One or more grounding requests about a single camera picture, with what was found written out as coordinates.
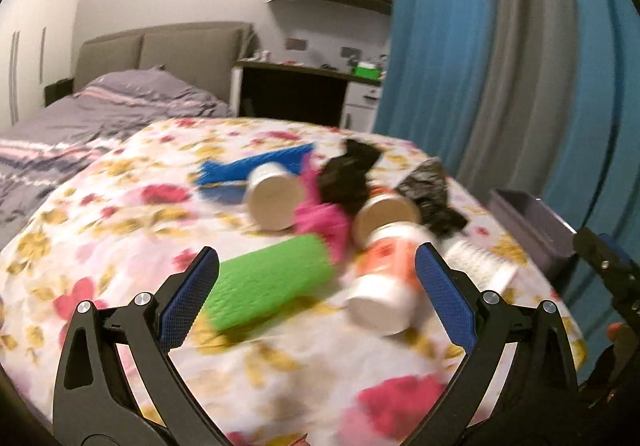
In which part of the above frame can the blue net cloth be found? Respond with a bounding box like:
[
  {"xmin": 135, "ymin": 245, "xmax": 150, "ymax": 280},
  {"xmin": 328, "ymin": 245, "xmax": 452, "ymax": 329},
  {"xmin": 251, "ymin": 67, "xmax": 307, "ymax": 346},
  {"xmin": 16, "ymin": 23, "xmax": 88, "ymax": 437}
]
[{"xmin": 194, "ymin": 143, "xmax": 316, "ymax": 203}]

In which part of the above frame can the floral tablecloth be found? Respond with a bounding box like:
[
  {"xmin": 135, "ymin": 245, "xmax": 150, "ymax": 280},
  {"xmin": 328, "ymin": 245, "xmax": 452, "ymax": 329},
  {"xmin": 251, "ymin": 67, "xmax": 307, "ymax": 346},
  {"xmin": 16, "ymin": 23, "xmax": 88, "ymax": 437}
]
[{"xmin": 0, "ymin": 116, "xmax": 588, "ymax": 446}]

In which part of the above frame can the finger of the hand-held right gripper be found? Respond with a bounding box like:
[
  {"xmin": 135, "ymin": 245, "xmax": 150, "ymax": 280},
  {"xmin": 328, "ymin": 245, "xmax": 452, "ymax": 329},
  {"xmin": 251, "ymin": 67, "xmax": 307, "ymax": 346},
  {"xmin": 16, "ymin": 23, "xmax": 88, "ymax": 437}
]
[{"xmin": 572, "ymin": 226, "xmax": 640, "ymax": 323}]

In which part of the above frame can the pink mesh scrap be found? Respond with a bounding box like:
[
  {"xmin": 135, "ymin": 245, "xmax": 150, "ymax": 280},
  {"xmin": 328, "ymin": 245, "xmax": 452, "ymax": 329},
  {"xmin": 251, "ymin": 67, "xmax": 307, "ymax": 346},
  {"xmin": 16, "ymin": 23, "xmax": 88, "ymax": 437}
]
[{"xmin": 292, "ymin": 153, "xmax": 353, "ymax": 263}]

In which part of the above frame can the grey striped blanket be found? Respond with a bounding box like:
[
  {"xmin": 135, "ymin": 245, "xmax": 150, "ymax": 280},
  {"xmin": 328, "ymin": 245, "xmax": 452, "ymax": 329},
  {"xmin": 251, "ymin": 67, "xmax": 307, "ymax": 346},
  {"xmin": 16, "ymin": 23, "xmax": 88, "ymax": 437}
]
[{"xmin": 0, "ymin": 69, "xmax": 237, "ymax": 239}]

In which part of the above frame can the green cloth roll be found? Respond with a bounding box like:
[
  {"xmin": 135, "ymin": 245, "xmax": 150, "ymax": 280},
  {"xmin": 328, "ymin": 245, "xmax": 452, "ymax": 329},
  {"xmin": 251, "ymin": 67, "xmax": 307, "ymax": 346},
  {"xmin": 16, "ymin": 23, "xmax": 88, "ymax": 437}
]
[{"xmin": 202, "ymin": 233, "xmax": 336, "ymax": 334}]

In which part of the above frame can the grey plastic bin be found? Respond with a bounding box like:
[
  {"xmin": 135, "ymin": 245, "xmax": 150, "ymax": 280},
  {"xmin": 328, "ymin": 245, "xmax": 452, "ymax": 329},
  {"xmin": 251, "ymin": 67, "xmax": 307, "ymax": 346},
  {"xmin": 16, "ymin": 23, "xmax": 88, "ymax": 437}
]
[{"xmin": 487, "ymin": 187, "xmax": 583, "ymax": 278}]

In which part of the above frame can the blue and grey curtain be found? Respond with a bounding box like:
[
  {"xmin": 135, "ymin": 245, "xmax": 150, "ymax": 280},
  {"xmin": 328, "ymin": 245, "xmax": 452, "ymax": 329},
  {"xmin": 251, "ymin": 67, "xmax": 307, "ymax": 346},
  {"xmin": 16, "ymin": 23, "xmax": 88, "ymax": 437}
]
[{"xmin": 372, "ymin": 0, "xmax": 640, "ymax": 277}]

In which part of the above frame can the dark desk with white drawers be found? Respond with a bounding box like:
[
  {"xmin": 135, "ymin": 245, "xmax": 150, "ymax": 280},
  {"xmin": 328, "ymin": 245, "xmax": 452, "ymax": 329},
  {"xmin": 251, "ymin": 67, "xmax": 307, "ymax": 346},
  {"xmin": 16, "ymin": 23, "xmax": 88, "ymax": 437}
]
[{"xmin": 232, "ymin": 59, "xmax": 387, "ymax": 133}]

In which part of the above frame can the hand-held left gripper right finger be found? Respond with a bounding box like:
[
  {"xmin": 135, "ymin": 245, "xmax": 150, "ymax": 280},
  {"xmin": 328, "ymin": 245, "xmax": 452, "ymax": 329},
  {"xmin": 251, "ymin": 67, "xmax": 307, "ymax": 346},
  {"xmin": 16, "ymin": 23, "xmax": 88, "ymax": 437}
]
[{"xmin": 400, "ymin": 242, "xmax": 581, "ymax": 446}]

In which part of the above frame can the black foil packet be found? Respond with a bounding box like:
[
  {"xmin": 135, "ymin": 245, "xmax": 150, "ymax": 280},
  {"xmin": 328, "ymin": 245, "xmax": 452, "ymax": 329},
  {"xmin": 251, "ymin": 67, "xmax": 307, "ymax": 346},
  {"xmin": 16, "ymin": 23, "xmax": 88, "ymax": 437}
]
[{"xmin": 395, "ymin": 157, "xmax": 468, "ymax": 239}]

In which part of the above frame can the white wardrobe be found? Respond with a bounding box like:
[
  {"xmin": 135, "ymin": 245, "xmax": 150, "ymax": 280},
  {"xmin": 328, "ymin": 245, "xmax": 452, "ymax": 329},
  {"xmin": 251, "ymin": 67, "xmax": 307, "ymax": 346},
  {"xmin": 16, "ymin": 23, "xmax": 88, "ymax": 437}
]
[{"xmin": 0, "ymin": 0, "xmax": 81, "ymax": 129}]

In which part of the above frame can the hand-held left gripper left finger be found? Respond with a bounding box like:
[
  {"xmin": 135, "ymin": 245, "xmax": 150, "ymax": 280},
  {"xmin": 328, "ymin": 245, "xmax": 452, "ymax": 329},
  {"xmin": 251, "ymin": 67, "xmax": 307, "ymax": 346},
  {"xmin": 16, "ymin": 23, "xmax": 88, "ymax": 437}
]
[{"xmin": 52, "ymin": 246, "xmax": 231, "ymax": 446}]

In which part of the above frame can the black plastic bag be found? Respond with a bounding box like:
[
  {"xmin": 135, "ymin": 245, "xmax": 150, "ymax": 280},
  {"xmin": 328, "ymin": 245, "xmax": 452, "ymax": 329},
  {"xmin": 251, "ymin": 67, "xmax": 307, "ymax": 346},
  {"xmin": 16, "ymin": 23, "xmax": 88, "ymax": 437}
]
[{"xmin": 320, "ymin": 139, "xmax": 383, "ymax": 218}]

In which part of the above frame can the black bedside table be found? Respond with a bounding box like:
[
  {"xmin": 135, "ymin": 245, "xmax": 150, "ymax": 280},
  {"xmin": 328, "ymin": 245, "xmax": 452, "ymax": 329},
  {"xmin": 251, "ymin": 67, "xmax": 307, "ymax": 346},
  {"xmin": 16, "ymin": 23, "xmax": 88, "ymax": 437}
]
[{"xmin": 44, "ymin": 76, "xmax": 77, "ymax": 108}]

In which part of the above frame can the white bottle orange label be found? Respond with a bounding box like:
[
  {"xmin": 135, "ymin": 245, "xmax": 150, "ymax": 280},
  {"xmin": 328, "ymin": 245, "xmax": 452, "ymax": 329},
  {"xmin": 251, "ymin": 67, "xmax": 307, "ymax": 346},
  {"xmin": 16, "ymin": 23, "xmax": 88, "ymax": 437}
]
[{"xmin": 345, "ymin": 223, "xmax": 436, "ymax": 338}]

